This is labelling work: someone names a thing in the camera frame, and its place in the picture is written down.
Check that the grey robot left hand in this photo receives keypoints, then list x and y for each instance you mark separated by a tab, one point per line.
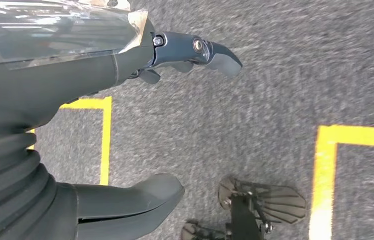
41	82

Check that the yellow floor tape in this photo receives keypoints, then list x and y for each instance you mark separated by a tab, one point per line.
106	139
324	172

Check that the black robot leg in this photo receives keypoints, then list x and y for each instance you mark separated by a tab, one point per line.
241	218

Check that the black robot foot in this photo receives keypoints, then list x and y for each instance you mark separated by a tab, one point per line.
279	202

